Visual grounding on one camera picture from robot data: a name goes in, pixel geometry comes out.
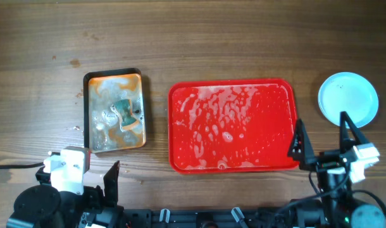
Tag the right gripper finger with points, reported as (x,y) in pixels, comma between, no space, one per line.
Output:
(349,134)
(300,148)

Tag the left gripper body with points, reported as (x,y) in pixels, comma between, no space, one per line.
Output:
(93,194)

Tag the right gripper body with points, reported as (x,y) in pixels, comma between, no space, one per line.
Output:
(325,159)

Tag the white plate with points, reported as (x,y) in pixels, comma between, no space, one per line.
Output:
(349,92)

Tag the orange green scrub sponge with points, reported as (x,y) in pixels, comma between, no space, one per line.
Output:
(123,110)

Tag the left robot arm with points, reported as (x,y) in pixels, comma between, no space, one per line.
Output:
(45,206)

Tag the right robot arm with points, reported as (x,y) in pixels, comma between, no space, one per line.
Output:
(334,204)

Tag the red plastic tray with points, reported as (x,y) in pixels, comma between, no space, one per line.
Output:
(226,126)

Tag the black rimmed orange wash tray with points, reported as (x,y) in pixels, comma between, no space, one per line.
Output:
(114,117)

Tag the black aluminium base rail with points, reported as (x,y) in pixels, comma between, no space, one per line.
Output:
(236,217)

